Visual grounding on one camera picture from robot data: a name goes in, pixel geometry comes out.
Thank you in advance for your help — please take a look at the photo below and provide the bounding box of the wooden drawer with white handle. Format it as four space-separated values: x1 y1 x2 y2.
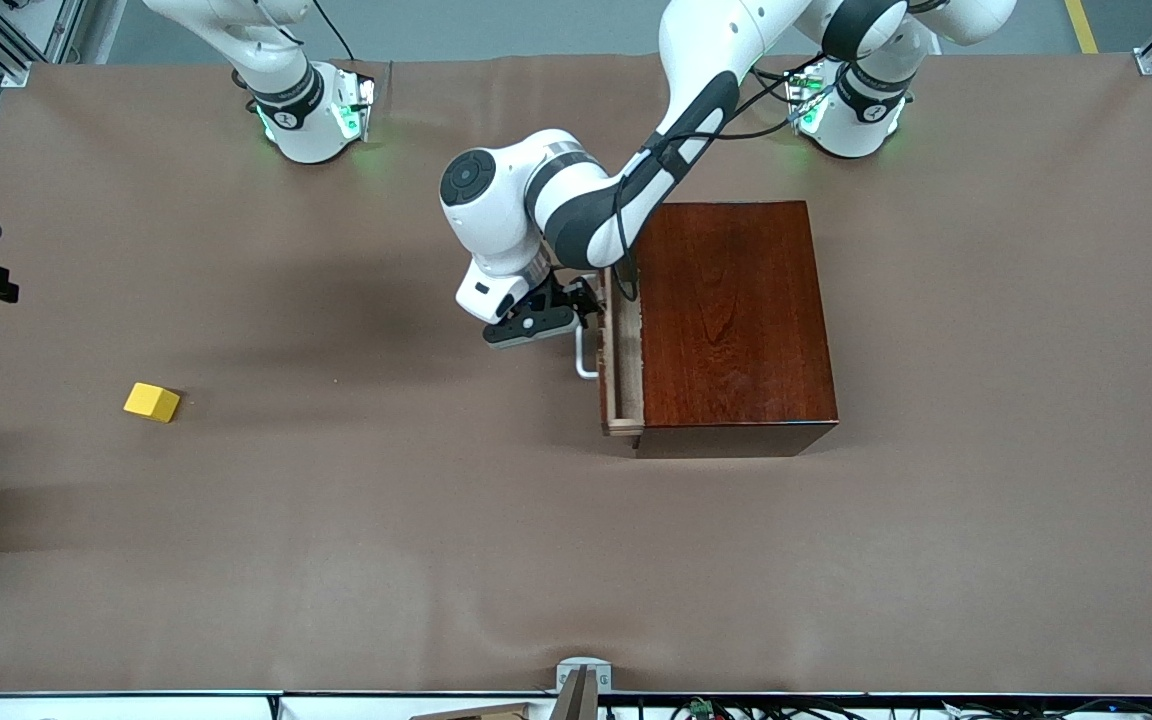
574 270 647 438

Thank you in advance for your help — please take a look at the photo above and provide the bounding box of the yellow wooden block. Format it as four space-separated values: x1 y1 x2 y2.
123 382 182 424

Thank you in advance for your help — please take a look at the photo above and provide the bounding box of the dark brown wooden cabinet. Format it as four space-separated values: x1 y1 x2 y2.
631 201 840 459

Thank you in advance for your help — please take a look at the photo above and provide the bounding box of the brown table cloth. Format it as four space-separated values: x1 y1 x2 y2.
0 52 1152 696

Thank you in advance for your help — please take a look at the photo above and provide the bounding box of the tan board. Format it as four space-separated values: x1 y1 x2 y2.
409 702 534 720

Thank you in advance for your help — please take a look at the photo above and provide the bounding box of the yellow floor tape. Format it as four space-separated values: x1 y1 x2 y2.
1064 0 1103 56

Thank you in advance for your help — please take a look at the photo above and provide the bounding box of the thin black base cable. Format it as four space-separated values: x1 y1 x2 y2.
311 0 357 63

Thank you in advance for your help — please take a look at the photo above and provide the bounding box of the grey metal bracket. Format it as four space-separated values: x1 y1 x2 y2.
548 657 613 720

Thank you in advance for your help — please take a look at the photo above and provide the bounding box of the tangled black cable bundle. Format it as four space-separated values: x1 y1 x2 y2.
671 696 1152 720

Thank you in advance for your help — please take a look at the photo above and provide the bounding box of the white table edge rail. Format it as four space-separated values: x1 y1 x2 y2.
0 693 552 720

